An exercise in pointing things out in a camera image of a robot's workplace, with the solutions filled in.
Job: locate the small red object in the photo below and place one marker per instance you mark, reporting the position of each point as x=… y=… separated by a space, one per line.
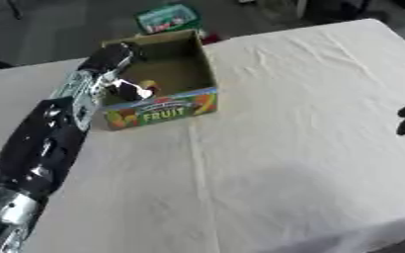
x=212 y=38

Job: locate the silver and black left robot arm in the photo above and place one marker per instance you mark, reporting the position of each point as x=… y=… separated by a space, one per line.
x=39 y=145

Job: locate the green and white package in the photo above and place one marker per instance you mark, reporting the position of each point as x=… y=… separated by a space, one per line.
x=167 y=18

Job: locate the cardboard box with fruit print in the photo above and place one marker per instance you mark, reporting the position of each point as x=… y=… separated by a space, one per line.
x=171 y=82

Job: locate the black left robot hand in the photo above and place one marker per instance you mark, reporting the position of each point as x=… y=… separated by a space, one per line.
x=109 y=57

